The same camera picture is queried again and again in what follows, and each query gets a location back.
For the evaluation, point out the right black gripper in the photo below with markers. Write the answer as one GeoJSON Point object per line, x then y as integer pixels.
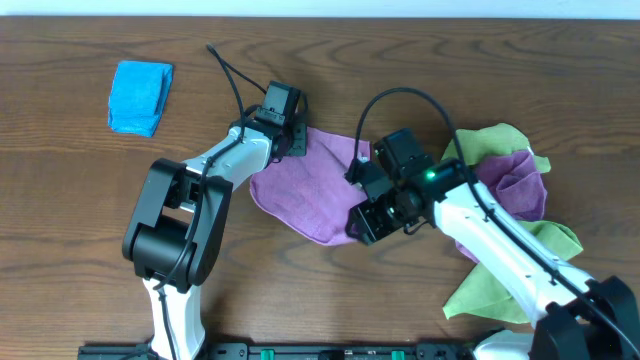
{"type": "Point", "coordinates": [370, 230]}

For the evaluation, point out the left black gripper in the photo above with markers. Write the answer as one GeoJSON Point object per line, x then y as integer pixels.
{"type": "Point", "coordinates": [298, 140]}

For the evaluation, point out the purple cloth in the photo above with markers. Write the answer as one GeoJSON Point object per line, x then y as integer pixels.
{"type": "Point", "coordinates": [516, 183]}
{"type": "Point", "coordinates": [310, 194]}

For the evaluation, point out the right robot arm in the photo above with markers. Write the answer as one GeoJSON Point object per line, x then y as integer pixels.
{"type": "Point", "coordinates": [573, 315]}

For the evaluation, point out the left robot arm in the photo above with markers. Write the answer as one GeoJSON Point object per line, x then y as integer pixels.
{"type": "Point", "coordinates": [174, 236]}

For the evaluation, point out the crumpled purple cloth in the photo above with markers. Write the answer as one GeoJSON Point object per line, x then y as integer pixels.
{"type": "Point", "coordinates": [516, 183]}

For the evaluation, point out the upper green cloth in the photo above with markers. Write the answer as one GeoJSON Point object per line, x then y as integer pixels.
{"type": "Point", "coordinates": [501, 148]}

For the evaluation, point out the green cloth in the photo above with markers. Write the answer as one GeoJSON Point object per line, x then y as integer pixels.
{"type": "Point", "coordinates": [481, 294]}
{"type": "Point", "coordinates": [501, 148]}

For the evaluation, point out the lower green cloth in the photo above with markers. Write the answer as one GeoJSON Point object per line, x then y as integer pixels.
{"type": "Point", "coordinates": [481, 294]}

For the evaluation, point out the folded blue cloth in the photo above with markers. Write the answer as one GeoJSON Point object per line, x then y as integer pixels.
{"type": "Point", "coordinates": [138, 97]}

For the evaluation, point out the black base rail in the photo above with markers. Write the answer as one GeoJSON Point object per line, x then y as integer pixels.
{"type": "Point", "coordinates": [242, 351]}

